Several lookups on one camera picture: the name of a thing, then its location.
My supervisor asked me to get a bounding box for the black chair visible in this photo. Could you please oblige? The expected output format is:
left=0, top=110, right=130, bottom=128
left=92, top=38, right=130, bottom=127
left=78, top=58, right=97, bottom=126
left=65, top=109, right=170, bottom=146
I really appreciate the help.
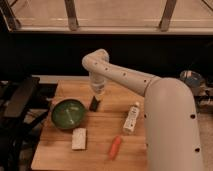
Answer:
left=0, top=77, right=49, bottom=171

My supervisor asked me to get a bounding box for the white sponge block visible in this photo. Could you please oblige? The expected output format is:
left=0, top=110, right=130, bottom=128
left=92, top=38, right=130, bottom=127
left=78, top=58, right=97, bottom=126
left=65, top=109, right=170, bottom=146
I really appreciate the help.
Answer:
left=72, top=128, right=86, bottom=150

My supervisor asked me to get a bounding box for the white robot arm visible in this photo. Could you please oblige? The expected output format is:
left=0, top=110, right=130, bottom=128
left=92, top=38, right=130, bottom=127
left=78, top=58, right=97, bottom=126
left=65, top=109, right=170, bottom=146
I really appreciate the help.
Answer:
left=82, top=49, right=204, bottom=171

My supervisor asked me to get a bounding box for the white tube bottle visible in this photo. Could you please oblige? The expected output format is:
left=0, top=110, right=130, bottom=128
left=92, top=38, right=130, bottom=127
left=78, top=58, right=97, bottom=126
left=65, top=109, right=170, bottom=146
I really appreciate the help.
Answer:
left=123, top=102, right=140, bottom=134

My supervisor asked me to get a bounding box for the orange carrot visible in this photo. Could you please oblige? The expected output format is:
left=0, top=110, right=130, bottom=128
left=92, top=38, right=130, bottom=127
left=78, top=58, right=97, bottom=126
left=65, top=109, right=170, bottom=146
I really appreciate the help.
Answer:
left=108, top=136, right=122, bottom=160

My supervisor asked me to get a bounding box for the green bowl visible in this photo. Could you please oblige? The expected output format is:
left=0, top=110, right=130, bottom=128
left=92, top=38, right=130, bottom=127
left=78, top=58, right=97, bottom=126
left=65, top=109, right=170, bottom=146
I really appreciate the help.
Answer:
left=51, top=99, right=87, bottom=130

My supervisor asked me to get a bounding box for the black eraser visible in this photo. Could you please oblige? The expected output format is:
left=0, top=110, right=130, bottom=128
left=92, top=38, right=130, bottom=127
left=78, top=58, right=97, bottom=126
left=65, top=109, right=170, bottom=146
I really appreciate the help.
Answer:
left=89, top=97, right=100, bottom=112

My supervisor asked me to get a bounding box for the blue round dish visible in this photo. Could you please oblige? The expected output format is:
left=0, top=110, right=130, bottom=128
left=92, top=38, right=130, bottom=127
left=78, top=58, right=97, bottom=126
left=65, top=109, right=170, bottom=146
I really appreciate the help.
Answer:
left=180, top=70, right=204, bottom=88

